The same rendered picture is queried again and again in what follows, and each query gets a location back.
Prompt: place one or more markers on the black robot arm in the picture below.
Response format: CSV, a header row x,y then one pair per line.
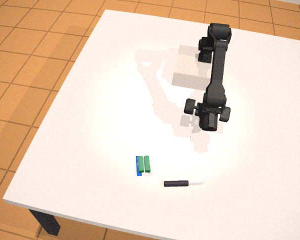
x,y
214,98

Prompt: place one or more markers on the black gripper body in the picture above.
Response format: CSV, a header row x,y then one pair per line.
x,y
190,106

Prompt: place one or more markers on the black-handled screwdriver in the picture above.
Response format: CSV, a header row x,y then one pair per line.
x,y
179,183

